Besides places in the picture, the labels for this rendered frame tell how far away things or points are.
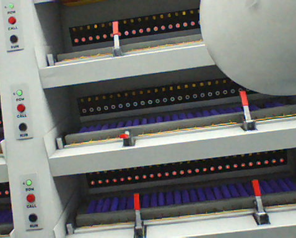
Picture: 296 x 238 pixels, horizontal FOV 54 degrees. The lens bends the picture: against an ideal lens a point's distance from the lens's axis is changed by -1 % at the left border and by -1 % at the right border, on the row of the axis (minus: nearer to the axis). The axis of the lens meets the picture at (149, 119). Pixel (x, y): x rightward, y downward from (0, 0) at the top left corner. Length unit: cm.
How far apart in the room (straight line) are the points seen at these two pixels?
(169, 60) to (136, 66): 7
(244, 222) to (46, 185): 44
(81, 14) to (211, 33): 77
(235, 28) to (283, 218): 60
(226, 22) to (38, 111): 57
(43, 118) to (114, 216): 28
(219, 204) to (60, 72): 47
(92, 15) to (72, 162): 45
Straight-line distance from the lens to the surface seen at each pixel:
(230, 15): 17
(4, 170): 74
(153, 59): 65
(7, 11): 77
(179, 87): 80
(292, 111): 76
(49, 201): 70
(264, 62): 17
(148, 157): 64
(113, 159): 65
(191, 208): 72
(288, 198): 77
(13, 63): 74
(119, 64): 66
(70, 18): 94
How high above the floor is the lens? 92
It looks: 3 degrees up
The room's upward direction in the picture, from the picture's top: 7 degrees counter-clockwise
